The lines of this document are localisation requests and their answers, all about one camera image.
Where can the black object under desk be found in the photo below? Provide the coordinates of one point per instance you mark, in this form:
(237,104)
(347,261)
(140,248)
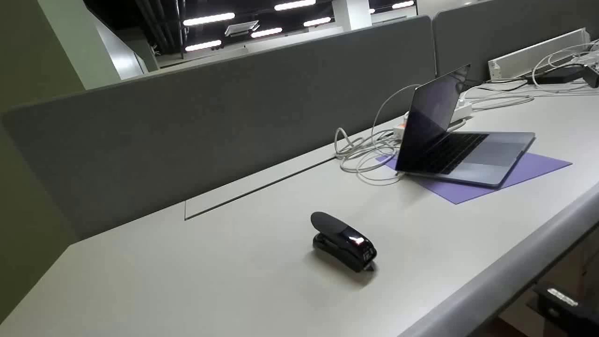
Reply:
(564,312)

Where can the grey laptop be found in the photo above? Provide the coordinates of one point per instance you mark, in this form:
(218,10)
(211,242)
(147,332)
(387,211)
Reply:
(430,149)

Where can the purple paper sheet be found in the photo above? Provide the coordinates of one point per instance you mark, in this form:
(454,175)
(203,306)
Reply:
(531,167)

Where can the black power adapter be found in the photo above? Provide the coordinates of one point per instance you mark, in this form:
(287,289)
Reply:
(559,76)

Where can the grey desk divider panel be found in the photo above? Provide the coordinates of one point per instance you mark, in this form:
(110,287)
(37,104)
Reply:
(121,152)

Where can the black stapler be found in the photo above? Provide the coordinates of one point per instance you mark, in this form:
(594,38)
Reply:
(344,242)

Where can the white cable tray box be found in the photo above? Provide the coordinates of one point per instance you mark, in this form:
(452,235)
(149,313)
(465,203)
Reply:
(523,61)

